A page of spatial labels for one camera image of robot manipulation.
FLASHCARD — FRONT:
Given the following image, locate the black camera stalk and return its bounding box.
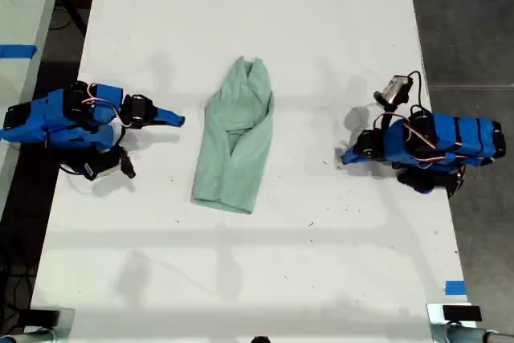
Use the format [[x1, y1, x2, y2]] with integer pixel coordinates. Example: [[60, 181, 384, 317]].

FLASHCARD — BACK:
[[373, 104, 398, 135]]

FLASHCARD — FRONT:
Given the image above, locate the pale green T-shirt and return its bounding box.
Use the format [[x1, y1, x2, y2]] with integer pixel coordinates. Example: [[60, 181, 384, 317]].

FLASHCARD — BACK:
[[190, 55, 275, 215]]

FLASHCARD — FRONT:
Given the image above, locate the metal table bracket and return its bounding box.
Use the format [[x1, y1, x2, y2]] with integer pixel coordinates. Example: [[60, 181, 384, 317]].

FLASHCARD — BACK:
[[426, 302, 479, 343], [23, 307, 76, 337]]

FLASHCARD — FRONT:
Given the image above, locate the black camera cable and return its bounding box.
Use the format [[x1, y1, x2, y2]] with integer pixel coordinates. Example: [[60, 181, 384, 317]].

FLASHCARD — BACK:
[[406, 71, 423, 113], [59, 161, 88, 176]]

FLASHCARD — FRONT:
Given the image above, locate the white side table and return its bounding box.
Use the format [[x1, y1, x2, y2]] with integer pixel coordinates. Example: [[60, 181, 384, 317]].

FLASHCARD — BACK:
[[0, 0, 67, 207]]

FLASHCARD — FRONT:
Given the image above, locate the long blue tape strip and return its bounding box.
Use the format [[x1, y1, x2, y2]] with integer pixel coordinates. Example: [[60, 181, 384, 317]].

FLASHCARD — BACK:
[[0, 43, 38, 59]]

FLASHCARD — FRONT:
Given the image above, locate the small black box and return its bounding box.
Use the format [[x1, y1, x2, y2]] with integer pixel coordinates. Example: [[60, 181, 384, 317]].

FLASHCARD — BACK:
[[442, 305, 483, 322], [15, 309, 61, 326]]

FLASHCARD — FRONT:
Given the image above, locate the short blue tape strip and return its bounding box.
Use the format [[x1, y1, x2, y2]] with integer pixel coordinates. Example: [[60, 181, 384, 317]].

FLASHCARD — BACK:
[[444, 280, 467, 296]]

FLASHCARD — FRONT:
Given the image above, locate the black and white camera box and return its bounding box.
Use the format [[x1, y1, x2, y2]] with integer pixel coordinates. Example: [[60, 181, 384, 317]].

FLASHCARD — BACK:
[[82, 149, 137, 182]]

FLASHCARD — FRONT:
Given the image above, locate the grey metal pipe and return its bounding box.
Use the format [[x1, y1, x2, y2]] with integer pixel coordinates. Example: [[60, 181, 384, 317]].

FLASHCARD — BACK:
[[444, 323, 514, 343]]

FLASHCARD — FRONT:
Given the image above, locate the red and white wire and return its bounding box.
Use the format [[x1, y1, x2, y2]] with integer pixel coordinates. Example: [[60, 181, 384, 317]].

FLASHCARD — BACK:
[[80, 82, 133, 128], [401, 120, 469, 169]]

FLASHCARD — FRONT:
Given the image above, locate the silver camera box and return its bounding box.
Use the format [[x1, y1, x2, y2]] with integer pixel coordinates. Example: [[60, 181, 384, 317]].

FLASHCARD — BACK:
[[373, 74, 414, 107]]

